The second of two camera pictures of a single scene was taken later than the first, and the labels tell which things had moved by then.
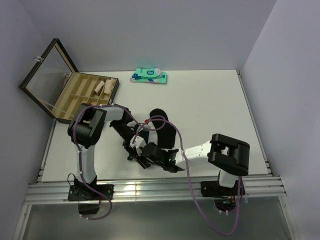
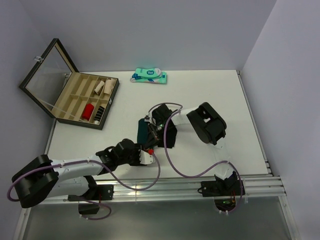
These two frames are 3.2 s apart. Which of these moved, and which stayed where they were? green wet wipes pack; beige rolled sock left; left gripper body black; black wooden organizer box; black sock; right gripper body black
Moved: right gripper body black; left gripper body black
Stayed: black sock; black wooden organizer box; beige rolled sock left; green wet wipes pack
